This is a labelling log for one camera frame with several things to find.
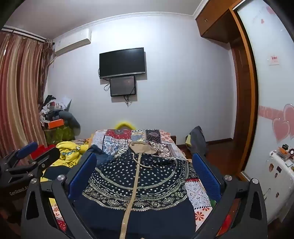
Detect white curtain rail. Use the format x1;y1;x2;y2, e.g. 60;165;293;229
1;26;47;43

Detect large black wall television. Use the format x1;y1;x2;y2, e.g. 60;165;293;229
99;47;146;79

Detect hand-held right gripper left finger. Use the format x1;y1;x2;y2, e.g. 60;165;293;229
21;152;98;239

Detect blue denim jeans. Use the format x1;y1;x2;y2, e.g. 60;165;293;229
86;144;117;167

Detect red striped curtain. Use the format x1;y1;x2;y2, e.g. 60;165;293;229
0;31;54;161

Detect white air conditioner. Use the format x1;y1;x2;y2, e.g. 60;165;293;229
53;29;92;56

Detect red cloth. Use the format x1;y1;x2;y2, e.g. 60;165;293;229
31;145;50;159

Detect frosted sliding wardrobe door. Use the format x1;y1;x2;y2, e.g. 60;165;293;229
236;0;294;223

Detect patchwork bedspread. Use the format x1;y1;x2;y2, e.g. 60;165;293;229
52;129;217;239

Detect pile of clutter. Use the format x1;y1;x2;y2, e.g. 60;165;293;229
39;94;73;122

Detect white mini fridge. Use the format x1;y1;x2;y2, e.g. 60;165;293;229
262;149;294;223

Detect yellow curved cushion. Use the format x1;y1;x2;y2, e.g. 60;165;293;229
114;121;136;131

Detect small clutter on fridge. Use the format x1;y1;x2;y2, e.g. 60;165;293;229
277;144;294;161

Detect wooden door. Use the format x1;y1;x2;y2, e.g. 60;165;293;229
193;0;259;182

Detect yellow cartoon blanket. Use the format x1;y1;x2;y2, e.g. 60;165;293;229
40;140;92;207

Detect pink heart stickers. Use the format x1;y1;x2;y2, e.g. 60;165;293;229
258;103;294;143

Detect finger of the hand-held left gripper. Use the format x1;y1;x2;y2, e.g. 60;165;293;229
8;147;60;177
5;141;38;166

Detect orange box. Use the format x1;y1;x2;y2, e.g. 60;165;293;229
48;119;65;129

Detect grey bolster pillow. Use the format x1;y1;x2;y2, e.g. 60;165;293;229
58;110;81;138

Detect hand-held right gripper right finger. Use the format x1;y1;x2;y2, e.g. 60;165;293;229
192;153;268;239

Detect small black wall monitor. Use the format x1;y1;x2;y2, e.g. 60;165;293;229
110;76;136;97

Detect navy patterned hoodie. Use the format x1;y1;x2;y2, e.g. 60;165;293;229
73;141;198;239

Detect orange cloth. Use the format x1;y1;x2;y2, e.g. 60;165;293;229
217;213;235;237

